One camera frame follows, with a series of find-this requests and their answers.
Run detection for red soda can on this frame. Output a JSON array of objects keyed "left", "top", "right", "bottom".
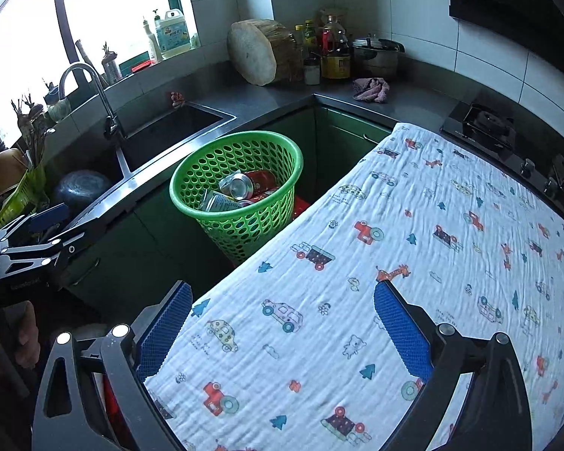
[{"left": 218, "top": 169, "right": 278, "bottom": 201}]

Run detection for red snack wrapper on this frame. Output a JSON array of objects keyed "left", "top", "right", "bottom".
[{"left": 237, "top": 188, "right": 279, "bottom": 207}]

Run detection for chrome kitchen faucet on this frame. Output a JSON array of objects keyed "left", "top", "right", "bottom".
[{"left": 58, "top": 61, "right": 126, "bottom": 140}]

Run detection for person's left hand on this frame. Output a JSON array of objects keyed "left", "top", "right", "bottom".
[{"left": 15, "top": 300, "right": 41, "bottom": 369}]

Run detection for dark steel bowl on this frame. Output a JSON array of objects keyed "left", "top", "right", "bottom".
[{"left": 52, "top": 170, "right": 112, "bottom": 215}]

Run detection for green cabinet doors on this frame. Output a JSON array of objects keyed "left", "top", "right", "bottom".
[{"left": 66, "top": 105, "right": 395, "bottom": 307}]

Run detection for steel sink basin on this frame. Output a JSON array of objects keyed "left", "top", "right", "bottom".
[{"left": 121, "top": 103, "right": 234, "bottom": 172}]

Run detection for white cartoon print cloth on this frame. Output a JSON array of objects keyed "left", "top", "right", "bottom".
[{"left": 146, "top": 123, "right": 564, "bottom": 450}]

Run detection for red sink scrubber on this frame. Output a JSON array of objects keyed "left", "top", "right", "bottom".
[{"left": 170, "top": 92, "right": 185, "bottom": 109}]

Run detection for green plastic waste basket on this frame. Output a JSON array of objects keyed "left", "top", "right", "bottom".
[{"left": 169, "top": 130, "right": 303, "bottom": 265}]

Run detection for red plastic stool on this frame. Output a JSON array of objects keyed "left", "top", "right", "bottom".
[{"left": 291, "top": 195, "right": 309, "bottom": 220}]

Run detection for white spray bottle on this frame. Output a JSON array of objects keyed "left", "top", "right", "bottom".
[{"left": 142, "top": 20, "right": 163, "bottom": 64}]

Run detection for white detergent jug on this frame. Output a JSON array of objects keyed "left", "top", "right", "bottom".
[{"left": 155, "top": 9, "right": 191, "bottom": 59}]

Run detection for black gas stove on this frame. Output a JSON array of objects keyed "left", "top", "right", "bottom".
[{"left": 440, "top": 102, "right": 564, "bottom": 213}]

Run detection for pink rag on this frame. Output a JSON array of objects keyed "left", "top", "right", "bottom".
[{"left": 352, "top": 77, "right": 390, "bottom": 104}]

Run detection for round wooden chopping block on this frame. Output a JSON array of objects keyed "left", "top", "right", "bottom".
[{"left": 227, "top": 18, "right": 302, "bottom": 86}]

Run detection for steel pot with lid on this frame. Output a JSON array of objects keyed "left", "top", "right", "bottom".
[{"left": 352, "top": 36, "right": 405, "bottom": 77}]

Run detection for small white jar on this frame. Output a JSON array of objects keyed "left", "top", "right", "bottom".
[{"left": 303, "top": 57, "right": 321, "bottom": 86}]

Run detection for large dark oil bottle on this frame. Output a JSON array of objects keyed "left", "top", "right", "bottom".
[{"left": 322, "top": 14, "right": 351, "bottom": 80}]

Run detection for green capped yellow bottle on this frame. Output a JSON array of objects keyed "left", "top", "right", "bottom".
[{"left": 303, "top": 20, "right": 318, "bottom": 53}]

